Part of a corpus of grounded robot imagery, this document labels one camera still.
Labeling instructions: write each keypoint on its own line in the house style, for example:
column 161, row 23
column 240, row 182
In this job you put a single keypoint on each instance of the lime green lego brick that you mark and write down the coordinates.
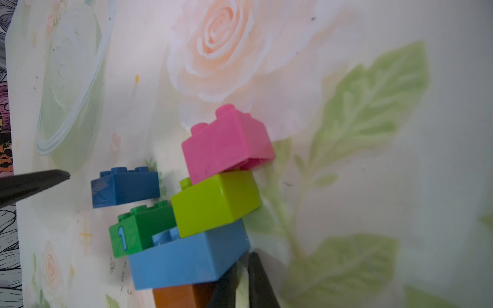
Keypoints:
column 217, row 201

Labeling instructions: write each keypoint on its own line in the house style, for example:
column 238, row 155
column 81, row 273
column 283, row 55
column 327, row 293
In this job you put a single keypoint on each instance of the small blue lego brick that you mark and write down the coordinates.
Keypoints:
column 120, row 186

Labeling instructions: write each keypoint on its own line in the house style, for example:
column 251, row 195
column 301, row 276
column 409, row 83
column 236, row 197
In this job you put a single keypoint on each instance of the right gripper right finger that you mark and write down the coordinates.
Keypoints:
column 261, row 294

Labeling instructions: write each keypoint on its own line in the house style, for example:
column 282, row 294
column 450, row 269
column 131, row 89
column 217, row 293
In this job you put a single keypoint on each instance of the brown lego brick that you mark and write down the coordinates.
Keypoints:
column 186, row 296

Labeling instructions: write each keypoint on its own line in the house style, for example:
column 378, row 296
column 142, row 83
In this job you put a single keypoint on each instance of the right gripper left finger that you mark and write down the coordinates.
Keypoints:
column 224, row 294

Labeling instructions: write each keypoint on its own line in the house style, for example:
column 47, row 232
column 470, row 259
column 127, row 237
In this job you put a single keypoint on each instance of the blue long lego brick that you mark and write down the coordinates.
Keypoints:
column 200, row 258

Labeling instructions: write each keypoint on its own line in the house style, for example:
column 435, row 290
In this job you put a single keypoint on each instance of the pink lego brick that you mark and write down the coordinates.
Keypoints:
column 233, row 140

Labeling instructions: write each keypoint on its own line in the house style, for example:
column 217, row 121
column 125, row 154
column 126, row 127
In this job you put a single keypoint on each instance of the dark green lego brick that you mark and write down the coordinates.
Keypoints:
column 134, row 230

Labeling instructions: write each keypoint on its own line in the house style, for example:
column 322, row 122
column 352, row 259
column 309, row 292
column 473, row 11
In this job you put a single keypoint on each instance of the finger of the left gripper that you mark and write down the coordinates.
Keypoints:
column 20, row 187

